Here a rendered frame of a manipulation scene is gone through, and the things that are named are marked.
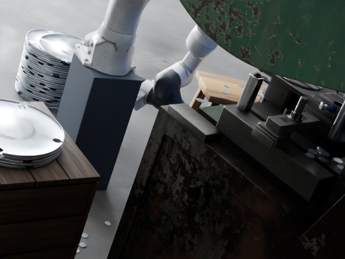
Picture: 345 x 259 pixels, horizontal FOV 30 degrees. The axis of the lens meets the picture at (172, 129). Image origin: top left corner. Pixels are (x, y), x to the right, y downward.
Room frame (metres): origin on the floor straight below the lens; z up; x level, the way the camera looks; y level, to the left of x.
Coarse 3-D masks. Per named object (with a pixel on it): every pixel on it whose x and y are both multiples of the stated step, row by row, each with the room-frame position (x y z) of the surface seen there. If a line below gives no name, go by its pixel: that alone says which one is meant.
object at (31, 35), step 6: (36, 30) 2.60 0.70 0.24; (42, 30) 2.62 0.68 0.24; (48, 30) 2.65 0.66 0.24; (54, 30) 2.67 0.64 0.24; (30, 36) 2.51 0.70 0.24; (36, 36) 2.54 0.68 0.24; (30, 42) 2.45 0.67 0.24; (36, 42) 2.48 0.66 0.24; (36, 48) 2.41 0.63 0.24; (48, 54) 2.40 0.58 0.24
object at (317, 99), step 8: (312, 96) 1.45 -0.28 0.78; (320, 96) 1.47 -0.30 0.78; (328, 96) 1.49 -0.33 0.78; (336, 96) 1.51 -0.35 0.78; (312, 104) 1.42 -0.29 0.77; (336, 104) 1.47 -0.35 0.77; (312, 112) 1.41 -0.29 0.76; (320, 112) 1.40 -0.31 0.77; (328, 112) 1.39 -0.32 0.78; (336, 112) 1.40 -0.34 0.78; (320, 120) 1.39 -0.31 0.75; (328, 120) 1.38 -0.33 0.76; (328, 128) 1.38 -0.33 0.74
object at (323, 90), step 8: (264, 72) 1.53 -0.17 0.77; (272, 80) 1.53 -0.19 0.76; (280, 80) 1.49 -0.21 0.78; (288, 80) 1.49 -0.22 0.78; (296, 80) 1.50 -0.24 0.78; (272, 88) 1.52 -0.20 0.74; (280, 88) 1.51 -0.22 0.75; (288, 88) 1.47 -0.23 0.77; (296, 88) 1.46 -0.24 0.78; (304, 88) 1.48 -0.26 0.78; (312, 88) 1.49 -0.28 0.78; (320, 88) 1.51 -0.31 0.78; (264, 96) 1.53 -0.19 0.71; (272, 96) 1.52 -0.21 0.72; (280, 96) 1.50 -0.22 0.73; (288, 96) 1.49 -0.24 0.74; (296, 96) 1.51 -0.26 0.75; (304, 96) 1.45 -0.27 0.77; (280, 104) 1.50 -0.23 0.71; (288, 104) 1.49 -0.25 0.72; (296, 104) 1.52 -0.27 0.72
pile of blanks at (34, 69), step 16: (32, 48) 2.42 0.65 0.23; (32, 64) 2.43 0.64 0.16; (48, 64) 2.40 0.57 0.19; (64, 64) 2.42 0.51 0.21; (16, 80) 2.48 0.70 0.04; (32, 80) 2.41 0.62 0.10; (48, 80) 2.40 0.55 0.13; (64, 80) 2.42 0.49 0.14; (32, 96) 2.40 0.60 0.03; (48, 96) 2.40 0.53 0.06
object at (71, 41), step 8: (40, 40) 2.49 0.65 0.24; (48, 40) 2.52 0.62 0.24; (56, 40) 2.56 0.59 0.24; (64, 40) 2.59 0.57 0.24; (72, 40) 2.62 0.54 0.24; (48, 48) 2.44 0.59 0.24; (56, 48) 2.47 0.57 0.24; (64, 48) 2.48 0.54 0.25; (72, 48) 2.52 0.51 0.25; (56, 56) 2.39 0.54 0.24; (64, 56) 2.42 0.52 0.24; (72, 56) 2.45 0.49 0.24
